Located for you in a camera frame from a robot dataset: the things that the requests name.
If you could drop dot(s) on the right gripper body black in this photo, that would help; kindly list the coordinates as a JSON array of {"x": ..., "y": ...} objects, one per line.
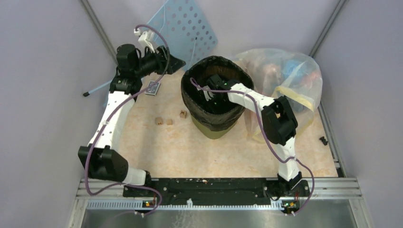
[{"x": 217, "y": 101}]

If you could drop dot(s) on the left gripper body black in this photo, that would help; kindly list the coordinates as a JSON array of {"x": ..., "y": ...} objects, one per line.
[{"x": 153, "y": 63}]

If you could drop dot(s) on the black trash bag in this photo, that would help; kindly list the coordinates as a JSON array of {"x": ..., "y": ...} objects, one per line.
[{"x": 201, "y": 72}]

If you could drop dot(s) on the yellow translucent trash bag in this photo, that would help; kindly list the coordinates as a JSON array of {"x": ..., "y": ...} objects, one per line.
[{"x": 303, "y": 101}]

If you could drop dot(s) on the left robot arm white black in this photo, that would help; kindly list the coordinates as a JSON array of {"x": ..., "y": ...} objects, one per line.
[{"x": 100, "y": 157}]

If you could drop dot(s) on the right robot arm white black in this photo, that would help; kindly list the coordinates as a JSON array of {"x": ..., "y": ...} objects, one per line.
[{"x": 275, "y": 117}]

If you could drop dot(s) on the clear trash bag with waste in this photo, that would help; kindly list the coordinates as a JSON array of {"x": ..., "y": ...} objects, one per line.
[{"x": 272, "y": 67}]

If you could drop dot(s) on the deck of playing cards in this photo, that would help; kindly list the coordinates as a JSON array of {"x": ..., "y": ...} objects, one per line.
[{"x": 153, "y": 88}]

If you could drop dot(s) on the light blue perforated board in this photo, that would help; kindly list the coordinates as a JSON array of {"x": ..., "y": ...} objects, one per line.
[{"x": 186, "y": 30}]

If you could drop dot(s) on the light blue tripod stand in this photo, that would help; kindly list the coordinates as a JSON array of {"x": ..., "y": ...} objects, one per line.
[{"x": 99, "y": 94}]

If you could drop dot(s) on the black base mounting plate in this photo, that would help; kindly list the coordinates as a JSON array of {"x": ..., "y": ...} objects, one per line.
[{"x": 218, "y": 191}]

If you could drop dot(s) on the small black clip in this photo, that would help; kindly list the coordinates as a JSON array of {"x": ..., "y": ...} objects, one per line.
[{"x": 323, "y": 140}]

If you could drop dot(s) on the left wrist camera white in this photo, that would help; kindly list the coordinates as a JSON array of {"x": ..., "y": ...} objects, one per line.
[{"x": 145, "y": 39}]

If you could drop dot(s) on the grey slotted cable duct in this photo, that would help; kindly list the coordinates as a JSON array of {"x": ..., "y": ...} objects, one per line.
[{"x": 136, "y": 204}]

